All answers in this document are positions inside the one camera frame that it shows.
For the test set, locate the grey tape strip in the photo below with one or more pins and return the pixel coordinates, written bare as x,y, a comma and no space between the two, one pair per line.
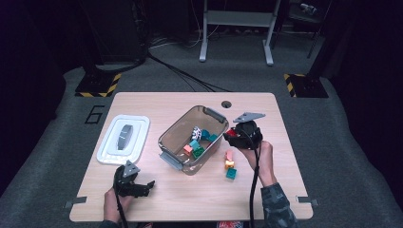
305,199
77,200

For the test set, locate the white metal desk frame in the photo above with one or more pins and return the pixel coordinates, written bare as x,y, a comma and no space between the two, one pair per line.
237,18

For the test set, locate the red building block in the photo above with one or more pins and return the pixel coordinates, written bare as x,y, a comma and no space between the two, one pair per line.
231,132

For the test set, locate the person's right hand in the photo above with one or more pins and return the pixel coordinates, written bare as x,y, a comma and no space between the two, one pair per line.
263,164

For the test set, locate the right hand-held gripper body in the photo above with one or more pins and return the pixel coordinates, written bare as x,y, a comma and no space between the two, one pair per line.
248,136

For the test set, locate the pink arched building block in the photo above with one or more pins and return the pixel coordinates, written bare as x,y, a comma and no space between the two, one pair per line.
229,155

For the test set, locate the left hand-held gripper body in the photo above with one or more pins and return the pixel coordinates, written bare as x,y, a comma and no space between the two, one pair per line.
125,185

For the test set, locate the person's left hand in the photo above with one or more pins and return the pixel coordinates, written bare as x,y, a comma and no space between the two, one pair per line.
111,205

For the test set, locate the yellow building block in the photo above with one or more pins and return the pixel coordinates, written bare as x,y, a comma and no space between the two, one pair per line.
229,164

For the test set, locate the sage green building block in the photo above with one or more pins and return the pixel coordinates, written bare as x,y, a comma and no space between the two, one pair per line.
213,137

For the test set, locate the black base with hazard stripes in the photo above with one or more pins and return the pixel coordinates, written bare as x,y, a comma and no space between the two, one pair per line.
95,84
309,87

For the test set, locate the transparent grey storage box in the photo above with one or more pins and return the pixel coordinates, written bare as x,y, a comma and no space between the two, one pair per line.
177,136

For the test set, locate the red patterned object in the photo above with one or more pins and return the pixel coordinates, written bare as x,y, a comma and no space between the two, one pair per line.
228,224

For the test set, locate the grey device on stand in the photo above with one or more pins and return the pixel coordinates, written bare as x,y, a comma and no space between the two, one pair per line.
308,8

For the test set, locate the coral orange building block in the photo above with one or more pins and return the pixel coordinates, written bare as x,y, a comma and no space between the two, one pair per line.
188,149

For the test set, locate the white toy car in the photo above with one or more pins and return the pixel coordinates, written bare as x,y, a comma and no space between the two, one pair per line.
196,133

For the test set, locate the blue building block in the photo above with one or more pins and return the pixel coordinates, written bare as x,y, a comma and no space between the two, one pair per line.
205,135
194,144

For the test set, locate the black equipment cabinet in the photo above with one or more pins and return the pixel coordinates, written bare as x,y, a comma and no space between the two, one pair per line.
117,31

